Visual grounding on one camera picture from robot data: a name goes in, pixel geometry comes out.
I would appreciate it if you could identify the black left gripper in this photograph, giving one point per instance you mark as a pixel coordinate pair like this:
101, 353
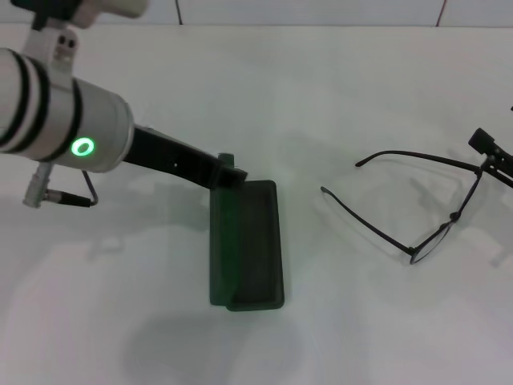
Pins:
172, 160

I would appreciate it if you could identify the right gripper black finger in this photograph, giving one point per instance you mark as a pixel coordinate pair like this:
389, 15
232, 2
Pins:
483, 140

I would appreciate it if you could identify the green glasses case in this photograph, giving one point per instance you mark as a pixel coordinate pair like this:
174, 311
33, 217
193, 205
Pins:
256, 248

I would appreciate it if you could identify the black glasses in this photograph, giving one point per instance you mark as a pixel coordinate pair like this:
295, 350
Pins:
411, 252

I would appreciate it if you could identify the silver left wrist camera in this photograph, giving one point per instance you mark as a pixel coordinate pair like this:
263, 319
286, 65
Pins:
120, 6

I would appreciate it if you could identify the left camera mount bracket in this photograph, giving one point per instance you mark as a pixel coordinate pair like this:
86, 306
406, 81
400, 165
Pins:
44, 44

